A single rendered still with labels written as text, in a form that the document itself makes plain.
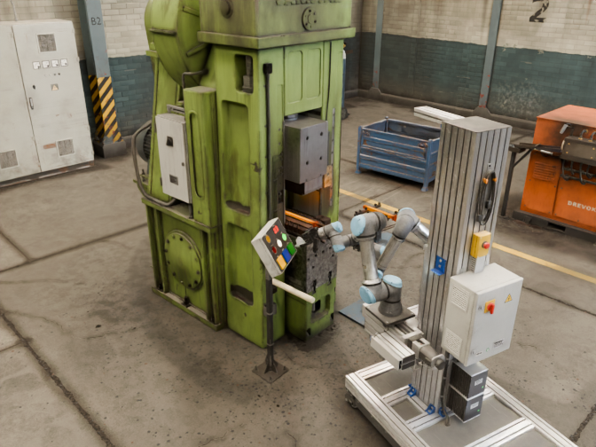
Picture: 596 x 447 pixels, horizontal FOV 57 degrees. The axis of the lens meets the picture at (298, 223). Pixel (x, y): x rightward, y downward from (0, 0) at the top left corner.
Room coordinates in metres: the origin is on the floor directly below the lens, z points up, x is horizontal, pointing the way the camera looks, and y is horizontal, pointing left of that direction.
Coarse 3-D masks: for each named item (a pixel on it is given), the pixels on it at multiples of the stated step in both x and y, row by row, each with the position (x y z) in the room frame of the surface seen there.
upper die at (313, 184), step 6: (288, 180) 3.79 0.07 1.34; (312, 180) 3.75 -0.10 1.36; (318, 180) 3.80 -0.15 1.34; (288, 186) 3.79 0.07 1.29; (294, 186) 3.75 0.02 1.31; (300, 186) 3.71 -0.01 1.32; (306, 186) 3.70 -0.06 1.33; (312, 186) 3.75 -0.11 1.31; (318, 186) 3.80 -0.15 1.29; (300, 192) 3.71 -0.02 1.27; (306, 192) 3.70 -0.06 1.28
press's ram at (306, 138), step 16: (288, 128) 3.72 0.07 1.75; (304, 128) 3.68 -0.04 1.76; (320, 128) 3.81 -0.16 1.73; (288, 144) 3.72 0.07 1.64; (304, 144) 3.68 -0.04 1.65; (320, 144) 3.81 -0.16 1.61; (288, 160) 3.72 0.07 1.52; (304, 160) 3.68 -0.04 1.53; (320, 160) 3.81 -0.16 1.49; (288, 176) 3.72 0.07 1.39; (304, 176) 3.68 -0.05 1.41
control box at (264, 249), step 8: (272, 224) 3.33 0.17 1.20; (280, 224) 3.41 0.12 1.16; (264, 232) 3.20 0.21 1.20; (272, 232) 3.27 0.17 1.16; (280, 232) 3.36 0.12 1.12; (256, 240) 3.13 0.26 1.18; (264, 240) 3.14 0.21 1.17; (272, 240) 3.22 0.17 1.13; (280, 240) 3.30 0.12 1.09; (288, 240) 3.38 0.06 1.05; (256, 248) 3.13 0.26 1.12; (264, 248) 3.11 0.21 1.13; (280, 248) 3.24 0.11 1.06; (264, 256) 3.11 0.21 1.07; (272, 256) 3.11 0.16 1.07; (264, 264) 3.11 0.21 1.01; (272, 264) 3.10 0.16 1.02; (272, 272) 3.10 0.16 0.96; (280, 272) 3.08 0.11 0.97
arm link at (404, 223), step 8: (400, 216) 3.26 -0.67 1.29; (408, 216) 3.25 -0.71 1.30; (400, 224) 3.20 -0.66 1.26; (408, 224) 3.20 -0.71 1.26; (392, 232) 3.22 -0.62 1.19; (400, 232) 3.18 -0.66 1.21; (408, 232) 3.19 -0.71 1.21; (392, 240) 3.20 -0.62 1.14; (400, 240) 3.19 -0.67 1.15; (392, 248) 3.19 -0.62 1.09; (384, 256) 3.21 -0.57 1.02; (392, 256) 3.21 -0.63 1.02; (384, 264) 3.21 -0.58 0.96
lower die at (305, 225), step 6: (288, 210) 4.04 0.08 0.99; (288, 216) 3.92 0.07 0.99; (306, 216) 3.92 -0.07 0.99; (300, 222) 3.82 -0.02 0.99; (306, 222) 3.80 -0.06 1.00; (318, 222) 3.82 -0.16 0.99; (294, 228) 3.75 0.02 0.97; (300, 228) 3.73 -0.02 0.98; (306, 228) 3.73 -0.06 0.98; (318, 228) 3.81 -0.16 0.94; (300, 234) 3.71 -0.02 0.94
